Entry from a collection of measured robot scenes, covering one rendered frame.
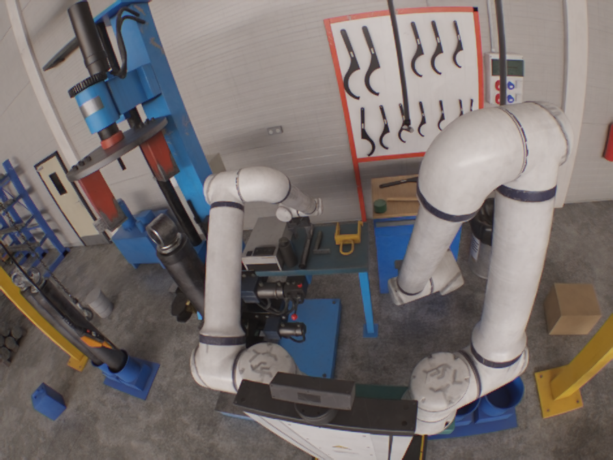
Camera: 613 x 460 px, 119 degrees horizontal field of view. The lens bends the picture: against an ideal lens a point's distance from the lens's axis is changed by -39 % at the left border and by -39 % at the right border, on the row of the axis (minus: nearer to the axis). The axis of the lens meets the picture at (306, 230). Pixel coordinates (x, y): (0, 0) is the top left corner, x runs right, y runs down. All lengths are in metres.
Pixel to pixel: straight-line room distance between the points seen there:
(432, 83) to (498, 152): 2.69
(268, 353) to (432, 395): 0.46
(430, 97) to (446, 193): 2.71
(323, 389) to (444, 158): 0.37
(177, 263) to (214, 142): 2.19
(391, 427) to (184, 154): 1.67
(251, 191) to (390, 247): 1.70
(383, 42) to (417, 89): 0.58
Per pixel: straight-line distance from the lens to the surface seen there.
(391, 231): 2.35
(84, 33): 1.60
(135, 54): 1.80
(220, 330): 0.92
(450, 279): 0.93
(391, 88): 3.03
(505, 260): 0.59
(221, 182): 1.00
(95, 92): 1.46
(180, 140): 1.78
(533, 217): 0.53
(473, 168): 0.41
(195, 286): 1.80
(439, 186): 0.43
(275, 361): 0.85
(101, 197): 1.49
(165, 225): 1.63
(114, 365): 3.08
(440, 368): 0.78
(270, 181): 0.95
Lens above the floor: 2.30
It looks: 37 degrees down
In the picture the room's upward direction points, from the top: 17 degrees counter-clockwise
